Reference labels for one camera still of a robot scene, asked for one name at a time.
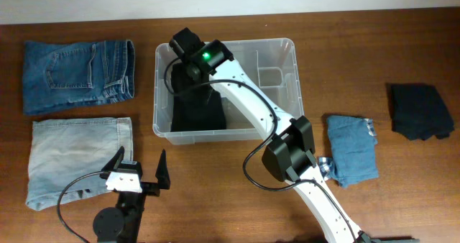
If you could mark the dark blue folded jeans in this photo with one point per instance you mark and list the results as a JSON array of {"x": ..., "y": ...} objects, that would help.
[{"x": 61, "y": 77}]

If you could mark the small black garment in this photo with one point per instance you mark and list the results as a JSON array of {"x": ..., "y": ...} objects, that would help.
[{"x": 419, "y": 112}]

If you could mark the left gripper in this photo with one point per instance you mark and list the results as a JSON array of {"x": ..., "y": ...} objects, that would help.
[{"x": 152, "y": 189}]

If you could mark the large black garment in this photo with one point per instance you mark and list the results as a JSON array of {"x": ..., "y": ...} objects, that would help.
[{"x": 198, "y": 110}]

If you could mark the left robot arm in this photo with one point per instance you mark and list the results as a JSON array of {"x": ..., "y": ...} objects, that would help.
[{"x": 121, "y": 223}]

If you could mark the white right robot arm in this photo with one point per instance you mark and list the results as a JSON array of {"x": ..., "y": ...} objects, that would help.
[{"x": 204, "y": 72}]

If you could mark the light blue folded jeans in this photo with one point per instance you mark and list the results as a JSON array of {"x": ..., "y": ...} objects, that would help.
[{"x": 65, "y": 149}]

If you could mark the blue shirt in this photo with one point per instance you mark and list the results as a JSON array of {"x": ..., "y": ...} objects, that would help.
[{"x": 353, "y": 158}]

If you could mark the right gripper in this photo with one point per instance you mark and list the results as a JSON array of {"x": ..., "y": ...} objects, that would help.
[{"x": 187, "y": 76}]

